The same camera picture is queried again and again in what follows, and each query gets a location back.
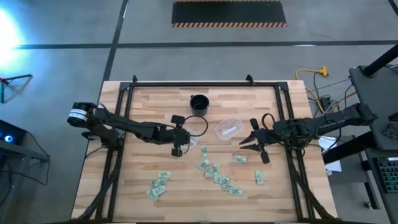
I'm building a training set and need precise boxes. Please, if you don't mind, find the black tripod stand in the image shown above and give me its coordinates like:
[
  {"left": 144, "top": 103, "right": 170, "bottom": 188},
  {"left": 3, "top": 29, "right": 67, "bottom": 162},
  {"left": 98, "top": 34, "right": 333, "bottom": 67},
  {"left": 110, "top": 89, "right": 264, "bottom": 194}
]
[{"left": 0, "top": 73, "right": 34, "bottom": 105}]

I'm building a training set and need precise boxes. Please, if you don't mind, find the grey desk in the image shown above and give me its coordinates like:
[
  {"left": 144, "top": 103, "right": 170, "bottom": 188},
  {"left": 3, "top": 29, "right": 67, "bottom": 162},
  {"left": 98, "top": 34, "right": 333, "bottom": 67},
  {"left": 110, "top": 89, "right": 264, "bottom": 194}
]
[{"left": 348, "top": 64, "right": 398, "bottom": 151}]

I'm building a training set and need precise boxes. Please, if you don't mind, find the black desk beam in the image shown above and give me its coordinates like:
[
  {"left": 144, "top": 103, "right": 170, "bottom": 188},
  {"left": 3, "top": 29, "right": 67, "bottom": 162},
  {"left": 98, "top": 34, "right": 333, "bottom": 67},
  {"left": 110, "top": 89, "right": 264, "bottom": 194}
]
[{"left": 322, "top": 131, "right": 377, "bottom": 165}]

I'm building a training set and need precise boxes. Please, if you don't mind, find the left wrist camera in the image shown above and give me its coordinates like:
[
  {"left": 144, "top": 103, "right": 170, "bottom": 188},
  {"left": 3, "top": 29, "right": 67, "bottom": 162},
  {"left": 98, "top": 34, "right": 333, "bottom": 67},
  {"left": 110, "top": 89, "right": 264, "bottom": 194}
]
[{"left": 170, "top": 114, "right": 187, "bottom": 128}]

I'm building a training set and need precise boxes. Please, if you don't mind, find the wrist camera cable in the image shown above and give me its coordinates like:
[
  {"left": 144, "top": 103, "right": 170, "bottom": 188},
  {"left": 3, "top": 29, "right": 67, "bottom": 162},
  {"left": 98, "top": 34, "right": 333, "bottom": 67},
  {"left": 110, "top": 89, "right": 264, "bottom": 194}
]
[
  {"left": 183, "top": 115, "right": 209, "bottom": 138},
  {"left": 261, "top": 113, "right": 276, "bottom": 131}
]

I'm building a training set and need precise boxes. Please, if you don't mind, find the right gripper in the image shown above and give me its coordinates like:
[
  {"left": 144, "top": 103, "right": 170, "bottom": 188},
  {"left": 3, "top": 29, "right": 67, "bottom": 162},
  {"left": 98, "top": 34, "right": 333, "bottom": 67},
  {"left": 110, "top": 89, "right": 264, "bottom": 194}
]
[{"left": 238, "top": 127, "right": 277, "bottom": 165}]

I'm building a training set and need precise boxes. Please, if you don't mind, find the black power strip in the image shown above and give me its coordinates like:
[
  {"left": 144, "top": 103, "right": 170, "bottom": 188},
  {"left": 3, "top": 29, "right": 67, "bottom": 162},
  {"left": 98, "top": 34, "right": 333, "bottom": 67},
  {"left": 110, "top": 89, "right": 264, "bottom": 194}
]
[{"left": 320, "top": 95, "right": 336, "bottom": 119}]

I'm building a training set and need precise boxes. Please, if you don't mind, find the black pole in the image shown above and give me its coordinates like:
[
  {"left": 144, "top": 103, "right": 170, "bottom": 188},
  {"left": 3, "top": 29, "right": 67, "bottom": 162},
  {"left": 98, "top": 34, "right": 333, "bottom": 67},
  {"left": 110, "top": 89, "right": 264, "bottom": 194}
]
[{"left": 362, "top": 43, "right": 398, "bottom": 78}]

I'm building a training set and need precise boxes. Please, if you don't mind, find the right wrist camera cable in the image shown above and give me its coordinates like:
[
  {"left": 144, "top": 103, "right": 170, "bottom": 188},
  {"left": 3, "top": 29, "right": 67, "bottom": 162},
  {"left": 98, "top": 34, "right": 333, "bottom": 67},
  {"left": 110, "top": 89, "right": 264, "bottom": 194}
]
[{"left": 261, "top": 113, "right": 276, "bottom": 131}]

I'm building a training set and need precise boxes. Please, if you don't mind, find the black cup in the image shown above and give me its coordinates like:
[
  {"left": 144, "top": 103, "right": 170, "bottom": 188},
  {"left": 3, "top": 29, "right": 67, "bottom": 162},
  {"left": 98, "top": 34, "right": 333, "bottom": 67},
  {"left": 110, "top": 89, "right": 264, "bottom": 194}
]
[{"left": 189, "top": 94, "right": 210, "bottom": 118}]

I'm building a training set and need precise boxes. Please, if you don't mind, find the grey cart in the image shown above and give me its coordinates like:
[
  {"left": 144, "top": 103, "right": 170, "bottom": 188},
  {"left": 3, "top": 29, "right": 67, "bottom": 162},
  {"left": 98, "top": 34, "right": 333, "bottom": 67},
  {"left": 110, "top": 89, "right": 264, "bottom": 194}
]
[{"left": 0, "top": 139, "right": 51, "bottom": 187}]

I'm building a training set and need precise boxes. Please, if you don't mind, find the small black desk device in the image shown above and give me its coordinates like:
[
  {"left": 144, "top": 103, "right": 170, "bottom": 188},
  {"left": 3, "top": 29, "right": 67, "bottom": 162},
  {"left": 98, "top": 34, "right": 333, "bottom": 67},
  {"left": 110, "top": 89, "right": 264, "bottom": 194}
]
[{"left": 381, "top": 122, "right": 398, "bottom": 140}]

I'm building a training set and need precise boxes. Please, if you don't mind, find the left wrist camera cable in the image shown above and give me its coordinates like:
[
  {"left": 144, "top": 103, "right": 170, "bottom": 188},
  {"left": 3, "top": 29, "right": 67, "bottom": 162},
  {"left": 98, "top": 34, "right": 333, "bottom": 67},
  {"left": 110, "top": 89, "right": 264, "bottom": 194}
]
[{"left": 183, "top": 115, "right": 209, "bottom": 138}]

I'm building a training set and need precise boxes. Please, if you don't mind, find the white paper sheet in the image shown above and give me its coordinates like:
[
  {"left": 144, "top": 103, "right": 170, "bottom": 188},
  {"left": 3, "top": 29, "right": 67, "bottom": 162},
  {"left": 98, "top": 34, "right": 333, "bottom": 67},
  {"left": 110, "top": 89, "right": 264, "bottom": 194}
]
[{"left": 317, "top": 136, "right": 343, "bottom": 173}]

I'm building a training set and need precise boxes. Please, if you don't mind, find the yellow extension cord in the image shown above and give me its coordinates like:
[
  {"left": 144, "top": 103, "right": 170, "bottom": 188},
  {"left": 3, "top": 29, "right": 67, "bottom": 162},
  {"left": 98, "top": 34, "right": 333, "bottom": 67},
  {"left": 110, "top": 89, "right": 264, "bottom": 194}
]
[{"left": 294, "top": 65, "right": 329, "bottom": 113}]

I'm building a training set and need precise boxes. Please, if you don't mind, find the black hazard-striped floor mat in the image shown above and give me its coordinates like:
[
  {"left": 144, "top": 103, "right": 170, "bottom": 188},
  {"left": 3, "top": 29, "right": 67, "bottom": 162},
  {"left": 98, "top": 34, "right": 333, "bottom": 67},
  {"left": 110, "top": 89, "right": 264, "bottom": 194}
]
[{"left": 171, "top": 0, "right": 288, "bottom": 28}]

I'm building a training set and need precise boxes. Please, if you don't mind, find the black metal rig frame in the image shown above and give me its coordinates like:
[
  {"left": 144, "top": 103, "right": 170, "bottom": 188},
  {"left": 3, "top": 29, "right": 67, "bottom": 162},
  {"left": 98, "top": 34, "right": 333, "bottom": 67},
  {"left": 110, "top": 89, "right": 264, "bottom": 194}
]
[{"left": 71, "top": 74, "right": 338, "bottom": 224}]

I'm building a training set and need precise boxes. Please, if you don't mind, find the black keyboard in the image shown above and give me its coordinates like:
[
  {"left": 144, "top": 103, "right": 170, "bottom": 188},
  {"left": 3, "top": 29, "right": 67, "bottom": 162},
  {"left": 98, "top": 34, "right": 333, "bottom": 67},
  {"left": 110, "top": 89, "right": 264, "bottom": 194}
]
[{"left": 375, "top": 156, "right": 398, "bottom": 194}]

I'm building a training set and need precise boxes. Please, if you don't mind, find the black computer with blue light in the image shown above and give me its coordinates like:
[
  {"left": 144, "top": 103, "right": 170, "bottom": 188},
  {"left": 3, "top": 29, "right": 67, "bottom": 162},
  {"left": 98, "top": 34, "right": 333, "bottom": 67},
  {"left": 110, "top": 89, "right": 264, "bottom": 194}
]
[{"left": 0, "top": 119, "right": 27, "bottom": 147}]

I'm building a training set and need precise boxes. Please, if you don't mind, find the clear plastic container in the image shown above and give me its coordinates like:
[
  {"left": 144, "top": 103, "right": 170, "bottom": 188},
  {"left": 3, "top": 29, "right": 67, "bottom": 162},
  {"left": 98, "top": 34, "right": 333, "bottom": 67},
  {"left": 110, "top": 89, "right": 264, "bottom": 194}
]
[
  {"left": 186, "top": 128, "right": 200, "bottom": 149},
  {"left": 214, "top": 117, "right": 244, "bottom": 142}
]

